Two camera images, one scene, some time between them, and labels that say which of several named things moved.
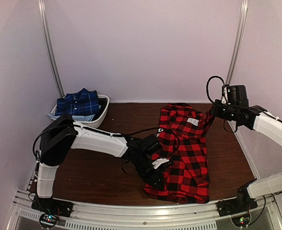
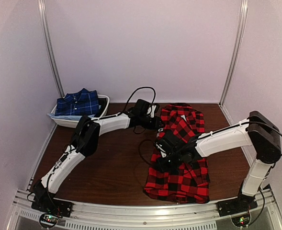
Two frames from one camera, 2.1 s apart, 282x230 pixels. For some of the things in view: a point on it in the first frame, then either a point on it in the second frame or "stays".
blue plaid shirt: x=84 y=102 stays
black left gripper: x=152 y=178 → x=156 y=125
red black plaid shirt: x=181 y=140 stays
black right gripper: x=215 y=110 → x=160 y=164
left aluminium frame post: x=49 y=46 stays
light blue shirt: x=85 y=118 stays
